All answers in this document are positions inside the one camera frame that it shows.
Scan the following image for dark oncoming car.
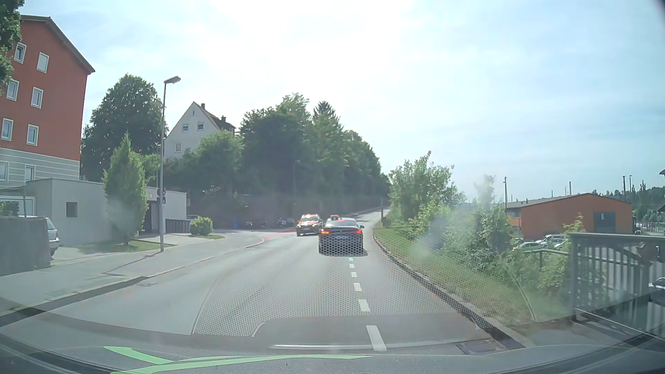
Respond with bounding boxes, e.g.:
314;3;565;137
295;213;324;237

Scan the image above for row of trees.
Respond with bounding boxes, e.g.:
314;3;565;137
156;93;390;208

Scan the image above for grey asphalt road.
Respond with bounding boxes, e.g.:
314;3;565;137
0;207;520;359

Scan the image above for bushes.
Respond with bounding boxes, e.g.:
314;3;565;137
387;151;588;299

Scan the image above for round green bush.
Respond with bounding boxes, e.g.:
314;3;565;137
189;216;214;237

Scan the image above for white gabled house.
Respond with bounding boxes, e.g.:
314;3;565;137
164;101;237;160

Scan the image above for grass verge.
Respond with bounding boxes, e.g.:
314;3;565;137
373;224;572;325

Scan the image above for road markings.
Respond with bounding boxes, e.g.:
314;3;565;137
251;256;388;352

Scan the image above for car's own bonnet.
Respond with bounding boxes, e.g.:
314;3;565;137
0;332;665;374

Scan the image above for slender green tree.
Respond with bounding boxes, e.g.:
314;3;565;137
102;132;149;246

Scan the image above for parked cars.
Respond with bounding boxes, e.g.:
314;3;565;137
514;233;570;251

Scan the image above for large dark green tree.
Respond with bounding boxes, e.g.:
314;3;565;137
80;73;168;182

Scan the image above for small lawn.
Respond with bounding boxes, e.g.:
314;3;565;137
78;239;175;255

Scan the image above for red-brown low building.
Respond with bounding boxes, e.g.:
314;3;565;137
505;193;634;241

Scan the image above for grey flat-roofed garage building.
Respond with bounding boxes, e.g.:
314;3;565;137
0;178;188;247

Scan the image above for grey pavement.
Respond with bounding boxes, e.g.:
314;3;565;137
0;231;263;315

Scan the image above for parked silver car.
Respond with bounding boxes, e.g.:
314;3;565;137
45;217;60;257

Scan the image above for grey metal railing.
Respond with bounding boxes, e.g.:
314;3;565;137
569;232;665;336

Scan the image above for red and grey building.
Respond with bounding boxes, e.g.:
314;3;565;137
0;15;96;189

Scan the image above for tree with hanging branches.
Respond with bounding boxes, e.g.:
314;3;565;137
0;0;25;94

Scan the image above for lamp post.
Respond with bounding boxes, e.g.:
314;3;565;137
158;76;181;253

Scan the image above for grey wall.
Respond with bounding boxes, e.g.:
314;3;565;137
0;215;52;276

